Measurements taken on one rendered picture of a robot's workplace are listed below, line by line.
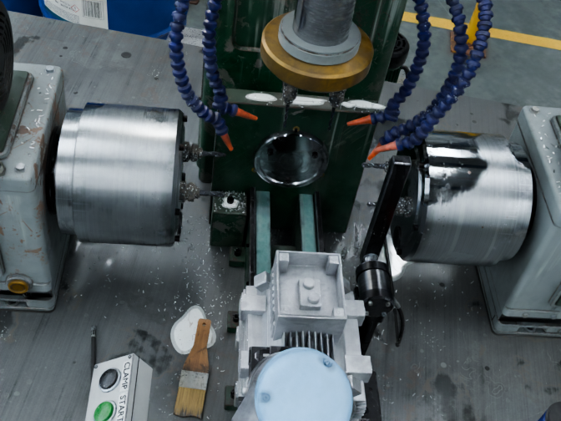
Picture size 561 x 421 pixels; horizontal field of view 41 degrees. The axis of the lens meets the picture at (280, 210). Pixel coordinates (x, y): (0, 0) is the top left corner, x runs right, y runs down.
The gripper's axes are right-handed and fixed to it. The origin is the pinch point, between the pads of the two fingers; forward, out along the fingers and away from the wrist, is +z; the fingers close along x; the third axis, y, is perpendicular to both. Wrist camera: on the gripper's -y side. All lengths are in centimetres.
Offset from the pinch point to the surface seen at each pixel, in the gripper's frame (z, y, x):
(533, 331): 39, 14, -57
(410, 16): 229, 179, -86
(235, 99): 23, 52, 6
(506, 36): 224, 171, -134
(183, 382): 33.0, 1.4, 11.9
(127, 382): 1.4, 1.8, 19.2
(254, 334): 8.0, 9.5, 1.6
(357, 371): 4.1, 4.8, -13.6
